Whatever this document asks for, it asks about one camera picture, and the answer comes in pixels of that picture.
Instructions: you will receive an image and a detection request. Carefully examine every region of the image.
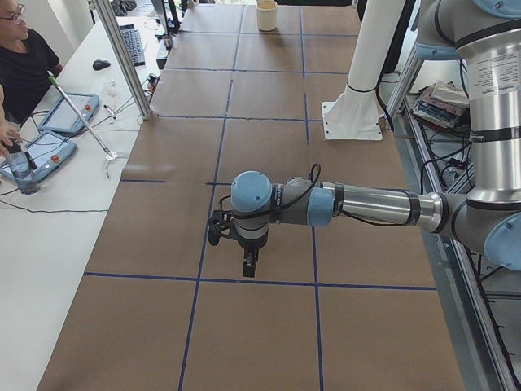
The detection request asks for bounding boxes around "lower blue teach pendant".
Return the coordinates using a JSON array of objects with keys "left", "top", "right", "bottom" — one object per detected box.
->
[{"left": 26, "top": 130, "right": 77, "bottom": 182}]

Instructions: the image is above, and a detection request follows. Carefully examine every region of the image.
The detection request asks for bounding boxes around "black marker pen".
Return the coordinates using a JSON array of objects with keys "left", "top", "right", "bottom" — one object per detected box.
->
[{"left": 103, "top": 104, "right": 117, "bottom": 120}]

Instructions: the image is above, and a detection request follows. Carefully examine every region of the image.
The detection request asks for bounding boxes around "white mug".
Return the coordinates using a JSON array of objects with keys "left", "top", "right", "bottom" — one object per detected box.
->
[{"left": 256, "top": 0, "right": 278, "bottom": 32}]

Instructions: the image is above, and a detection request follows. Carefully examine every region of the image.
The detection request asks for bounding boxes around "person in black shirt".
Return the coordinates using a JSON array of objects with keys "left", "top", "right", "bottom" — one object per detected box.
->
[{"left": 1, "top": 1, "right": 63, "bottom": 157}]

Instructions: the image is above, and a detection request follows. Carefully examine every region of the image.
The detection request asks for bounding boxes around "aluminium frame post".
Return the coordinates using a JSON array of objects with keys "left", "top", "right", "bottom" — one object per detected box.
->
[{"left": 93, "top": 0, "right": 153, "bottom": 121}]

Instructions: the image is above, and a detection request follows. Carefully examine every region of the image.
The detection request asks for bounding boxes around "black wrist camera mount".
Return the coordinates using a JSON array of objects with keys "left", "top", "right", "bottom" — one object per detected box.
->
[{"left": 207, "top": 209, "right": 237, "bottom": 246}]

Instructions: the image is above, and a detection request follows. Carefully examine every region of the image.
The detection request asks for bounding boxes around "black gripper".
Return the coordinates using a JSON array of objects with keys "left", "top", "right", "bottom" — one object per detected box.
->
[{"left": 237, "top": 234, "right": 267, "bottom": 278}]

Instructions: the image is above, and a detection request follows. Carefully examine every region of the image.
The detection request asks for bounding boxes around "clear water bottle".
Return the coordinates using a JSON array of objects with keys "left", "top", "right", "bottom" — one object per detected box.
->
[{"left": 5, "top": 138, "right": 40, "bottom": 195}]

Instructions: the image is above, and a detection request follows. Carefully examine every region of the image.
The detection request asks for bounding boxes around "silver reacher grabber stick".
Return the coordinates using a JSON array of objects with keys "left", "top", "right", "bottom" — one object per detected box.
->
[{"left": 47, "top": 71, "right": 128, "bottom": 163}]

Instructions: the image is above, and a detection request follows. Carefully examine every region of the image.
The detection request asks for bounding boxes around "black computer mouse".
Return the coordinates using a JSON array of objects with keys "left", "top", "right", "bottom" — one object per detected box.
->
[{"left": 92, "top": 59, "right": 111, "bottom": 71}]

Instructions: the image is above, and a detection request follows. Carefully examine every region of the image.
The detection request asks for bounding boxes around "black keyboard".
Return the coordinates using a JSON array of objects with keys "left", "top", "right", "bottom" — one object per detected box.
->
[{"left": 120, "top": 24, "right": 146, "bottom": 66}]

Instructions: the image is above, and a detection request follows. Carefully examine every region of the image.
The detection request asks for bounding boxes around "upper blue teach pendant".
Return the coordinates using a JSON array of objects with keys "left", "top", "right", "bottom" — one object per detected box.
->
[{"left": 37, "top": 93, "right": 100, "bottom": 137}]

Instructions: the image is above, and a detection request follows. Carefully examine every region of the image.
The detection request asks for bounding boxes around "stack of books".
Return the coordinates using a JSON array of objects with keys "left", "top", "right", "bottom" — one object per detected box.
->
[{"left": 412, "top": 81, "right": 470, "bottom": 129}]

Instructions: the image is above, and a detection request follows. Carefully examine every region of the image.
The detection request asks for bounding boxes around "blue teach pendant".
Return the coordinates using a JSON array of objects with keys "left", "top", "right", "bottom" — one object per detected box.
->
[
  {"left": 37, "top": 93, "right": 100, "bottom": 137},
  {"left": 26, "top": 130, "right": 77, "bottom": 182}
]

